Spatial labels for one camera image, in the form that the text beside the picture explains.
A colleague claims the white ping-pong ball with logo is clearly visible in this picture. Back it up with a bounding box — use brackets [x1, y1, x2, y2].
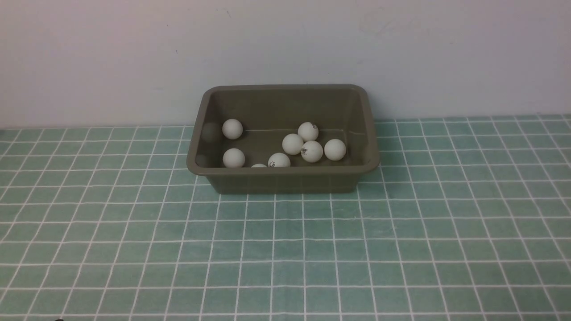
[267, 152, 291, 167]

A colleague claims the olive plastic bin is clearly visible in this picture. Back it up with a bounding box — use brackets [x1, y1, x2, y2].
[187, 84, 380, 194]

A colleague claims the green checkered tablecloth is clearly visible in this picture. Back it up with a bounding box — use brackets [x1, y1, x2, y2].
[0, 115, 571, 321]

